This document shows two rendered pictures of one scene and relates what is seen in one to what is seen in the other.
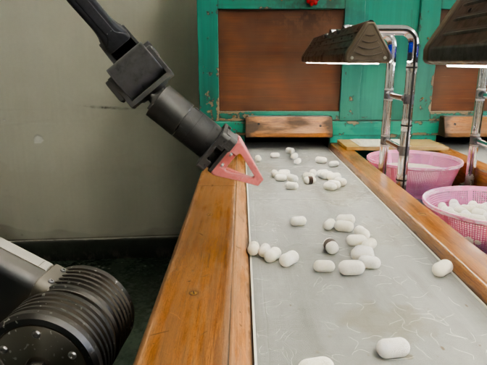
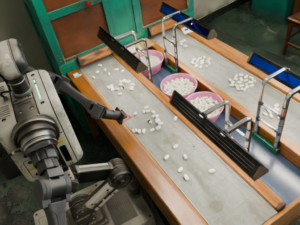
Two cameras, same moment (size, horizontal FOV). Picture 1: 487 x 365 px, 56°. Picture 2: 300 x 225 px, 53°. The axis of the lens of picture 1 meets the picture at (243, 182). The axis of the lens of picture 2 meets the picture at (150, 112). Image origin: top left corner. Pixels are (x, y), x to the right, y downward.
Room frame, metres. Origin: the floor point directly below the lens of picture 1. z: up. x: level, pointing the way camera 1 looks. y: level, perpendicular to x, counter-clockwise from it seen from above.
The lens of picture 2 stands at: (-0.59, 0.42, 2.14)
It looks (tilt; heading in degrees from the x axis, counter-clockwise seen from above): 43 degrees down; 336
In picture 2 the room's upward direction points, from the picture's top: 10 degrees counter-clockwise
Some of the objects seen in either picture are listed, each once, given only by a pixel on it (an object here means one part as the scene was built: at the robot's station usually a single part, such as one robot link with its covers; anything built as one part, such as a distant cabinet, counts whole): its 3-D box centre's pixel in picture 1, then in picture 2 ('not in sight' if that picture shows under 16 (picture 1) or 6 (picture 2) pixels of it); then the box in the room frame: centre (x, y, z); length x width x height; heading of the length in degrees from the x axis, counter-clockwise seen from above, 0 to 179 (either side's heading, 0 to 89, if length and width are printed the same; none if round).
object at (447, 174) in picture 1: (411, 174); (147, 63); (1.32, -0.50, 0.72); 0.27 x 0.27 x 0.10
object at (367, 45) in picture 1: (334, 47); (119, 47); (1.14, -0.22, 1.08); 0.62 x 0.08 x 0.07; 0
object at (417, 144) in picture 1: (390, 144); (134, 47); (1.53, -0.50, 0.77); 0.33 x 0.15 x 0.01; 90
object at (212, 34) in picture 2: not in sight; (185, 18); (1.15, -0.78, 1.08); 0.62 x 0.08 x 0.07; 0
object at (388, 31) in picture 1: (363, 122); (134, 64); (1.14, -0.30, 0.90); 0.20 x 0.19 x 0.45; 0
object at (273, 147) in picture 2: not in sight; (280, 111); (0.17, -0.70, 0.90); 0.20 x 0.19 x 0.45; 0
